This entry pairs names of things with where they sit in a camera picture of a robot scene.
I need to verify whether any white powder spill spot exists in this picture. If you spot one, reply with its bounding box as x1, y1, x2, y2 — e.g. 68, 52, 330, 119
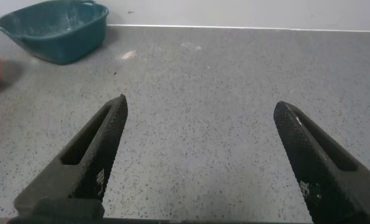
120, 50, 138, 61

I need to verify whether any teal square dish with handles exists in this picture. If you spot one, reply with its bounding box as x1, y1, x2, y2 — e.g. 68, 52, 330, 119
0, 0, 110, 65

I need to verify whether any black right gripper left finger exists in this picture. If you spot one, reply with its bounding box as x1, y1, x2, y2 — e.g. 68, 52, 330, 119
14, 94, 129, 219

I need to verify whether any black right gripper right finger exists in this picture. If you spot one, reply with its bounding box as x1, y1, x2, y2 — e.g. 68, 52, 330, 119
273, 100, 370, 224

